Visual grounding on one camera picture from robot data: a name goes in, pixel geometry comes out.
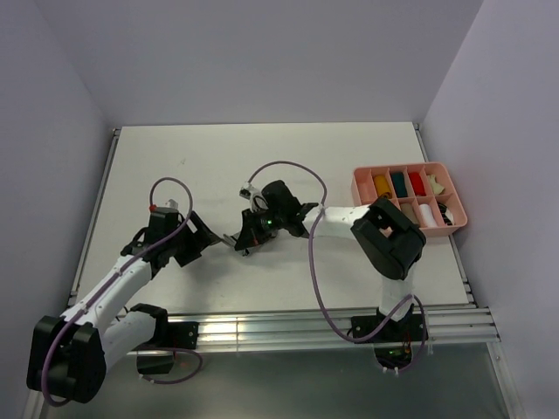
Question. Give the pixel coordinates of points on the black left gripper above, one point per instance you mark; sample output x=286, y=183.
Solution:
x=198, y=240

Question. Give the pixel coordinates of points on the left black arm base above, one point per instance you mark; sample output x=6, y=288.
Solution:
x=175, y=352

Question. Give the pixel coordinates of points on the mustard yellow striped sock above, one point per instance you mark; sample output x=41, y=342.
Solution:
x=382, y=187

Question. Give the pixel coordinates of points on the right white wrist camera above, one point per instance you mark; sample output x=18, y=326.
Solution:
x=249, y=192

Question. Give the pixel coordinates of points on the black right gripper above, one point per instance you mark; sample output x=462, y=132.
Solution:
x=251, y=235

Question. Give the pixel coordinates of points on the black white striped sock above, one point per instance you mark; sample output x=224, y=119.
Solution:
x=446, y=214

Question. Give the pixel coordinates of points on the beige rolled sock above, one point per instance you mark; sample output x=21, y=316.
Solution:
x=436, y=188

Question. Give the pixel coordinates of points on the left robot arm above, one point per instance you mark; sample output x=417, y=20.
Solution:
x=71, y=354

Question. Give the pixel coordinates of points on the dark green reindeer sock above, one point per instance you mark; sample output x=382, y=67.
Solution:
x=398, y=182

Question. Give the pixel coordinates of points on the pink divided organizer tray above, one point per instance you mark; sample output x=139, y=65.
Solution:
x=364, y=193

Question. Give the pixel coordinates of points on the white rolled sock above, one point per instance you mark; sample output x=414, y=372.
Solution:
x=427, y=215

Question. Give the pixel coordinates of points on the red rolled sock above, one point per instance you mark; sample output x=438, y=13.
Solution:
x=417, y=184

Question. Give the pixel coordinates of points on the brown rolled sock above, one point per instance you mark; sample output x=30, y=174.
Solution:
x=408, y=210

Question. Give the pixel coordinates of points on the grey striped sock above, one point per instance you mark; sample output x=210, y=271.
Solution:
x=231, y=241

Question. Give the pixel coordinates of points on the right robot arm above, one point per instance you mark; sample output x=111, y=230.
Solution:
x=387, y=237

